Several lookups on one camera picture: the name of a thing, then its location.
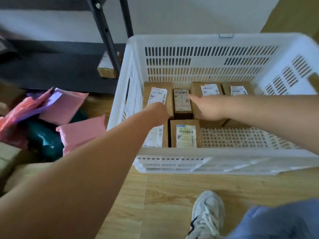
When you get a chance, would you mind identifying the person's right hand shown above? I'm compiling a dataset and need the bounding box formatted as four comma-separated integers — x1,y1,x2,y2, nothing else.
189,94,229,121

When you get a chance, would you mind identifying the person's left hand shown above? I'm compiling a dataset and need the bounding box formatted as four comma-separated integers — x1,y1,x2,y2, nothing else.
146,102,170,128

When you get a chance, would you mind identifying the small dark cardboard box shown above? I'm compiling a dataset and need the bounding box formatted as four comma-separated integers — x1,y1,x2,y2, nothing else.
173,89,194,120

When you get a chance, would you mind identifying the person's left forearm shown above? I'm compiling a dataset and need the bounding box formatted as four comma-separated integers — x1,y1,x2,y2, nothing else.
0,108,160,239

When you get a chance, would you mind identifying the person's right forearm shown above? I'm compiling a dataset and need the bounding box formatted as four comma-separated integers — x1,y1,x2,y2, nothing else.
224,94,319,156

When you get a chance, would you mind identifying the cardboard box with white label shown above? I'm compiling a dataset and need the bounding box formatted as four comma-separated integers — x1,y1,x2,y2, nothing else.
221,81,256,129
190,82,228,129
170,119,203,149
142,121,169,148
143,82,174,120

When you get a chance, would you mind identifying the white plastic slotted crate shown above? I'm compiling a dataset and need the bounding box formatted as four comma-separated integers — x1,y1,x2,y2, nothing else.
107,33,319,176

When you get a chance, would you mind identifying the taped cardboard box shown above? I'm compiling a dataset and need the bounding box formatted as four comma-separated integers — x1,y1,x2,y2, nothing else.
97,50,123,79

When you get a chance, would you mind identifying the black metal shelf rack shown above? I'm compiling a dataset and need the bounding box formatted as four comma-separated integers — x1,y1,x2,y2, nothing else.
0,0,134,95

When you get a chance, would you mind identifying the white grey sneaker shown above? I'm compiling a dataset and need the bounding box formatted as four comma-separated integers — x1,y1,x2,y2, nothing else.
185,190,225,239

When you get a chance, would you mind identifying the pink poly mailer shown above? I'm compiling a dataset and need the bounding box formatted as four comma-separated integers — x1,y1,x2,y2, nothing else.
56,115,107,156
38,88,89,126

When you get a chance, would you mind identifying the large brown cardboard panel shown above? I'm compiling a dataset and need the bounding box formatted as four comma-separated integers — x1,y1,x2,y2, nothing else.
260,0,319,44

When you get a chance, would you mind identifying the blue trouser leg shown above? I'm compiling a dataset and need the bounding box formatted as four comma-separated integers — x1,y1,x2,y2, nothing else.
225,199,319,239

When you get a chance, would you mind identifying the purple poly mailer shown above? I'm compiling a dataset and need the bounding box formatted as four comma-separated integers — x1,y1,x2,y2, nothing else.
14,90,63,123

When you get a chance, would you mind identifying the dark green plastic bag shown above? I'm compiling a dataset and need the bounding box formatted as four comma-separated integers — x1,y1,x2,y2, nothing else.
24,109,88,162

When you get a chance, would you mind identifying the red-pink poly mailer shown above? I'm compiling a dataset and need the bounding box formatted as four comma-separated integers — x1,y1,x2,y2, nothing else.
0,87,54,149

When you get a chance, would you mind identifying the plain brown cardboard box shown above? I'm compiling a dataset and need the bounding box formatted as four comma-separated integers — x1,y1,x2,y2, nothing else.
0,82,26,116
0,142,53,194

